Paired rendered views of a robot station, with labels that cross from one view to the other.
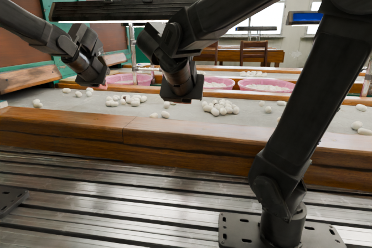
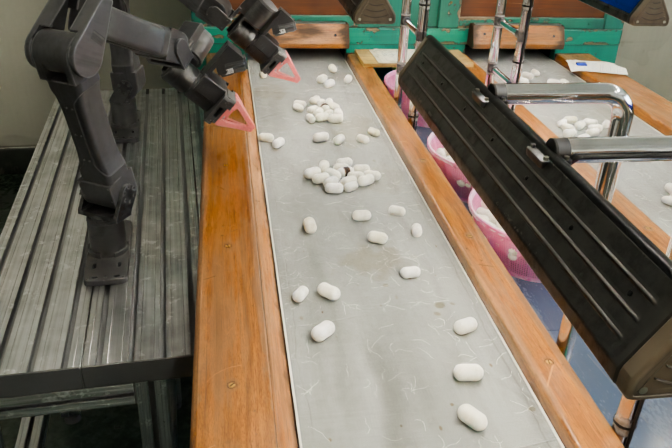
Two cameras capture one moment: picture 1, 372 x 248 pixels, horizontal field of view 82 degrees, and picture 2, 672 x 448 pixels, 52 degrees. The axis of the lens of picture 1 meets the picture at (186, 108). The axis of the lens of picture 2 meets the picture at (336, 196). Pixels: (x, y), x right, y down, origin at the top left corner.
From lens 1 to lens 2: 133 cm
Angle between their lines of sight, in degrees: 62
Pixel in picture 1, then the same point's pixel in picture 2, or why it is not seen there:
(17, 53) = not seen: outside the picture
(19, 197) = (128, 138)
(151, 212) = not seen: hidden behind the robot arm
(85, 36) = (252, 9)
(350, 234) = (121, 292)
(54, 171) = (171, 139)
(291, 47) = not seen: outside the picture
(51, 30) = (203, 1)
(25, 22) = not seen: outside the picture
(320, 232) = (115, 269)
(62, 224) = not seen: hidden behind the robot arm
